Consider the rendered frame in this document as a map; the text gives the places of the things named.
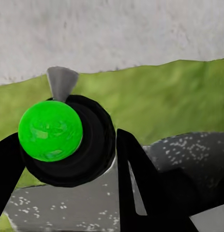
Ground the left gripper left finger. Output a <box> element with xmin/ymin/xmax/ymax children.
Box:
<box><xmin>0</xmin><ymin>132</ymin><xmax>26</xmax><ymax>216</ymax></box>

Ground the insectifuge atomizer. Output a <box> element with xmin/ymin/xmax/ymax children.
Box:
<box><xmin>18</xmin><ymin>66</ymin><xmax>117</xmax><ymax>188</ymax></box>

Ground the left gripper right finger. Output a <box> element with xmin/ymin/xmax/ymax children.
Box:
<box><xmin>116</xmin><ymin>129</ymin><xmax>198</xmax><ymax>232</ymax></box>

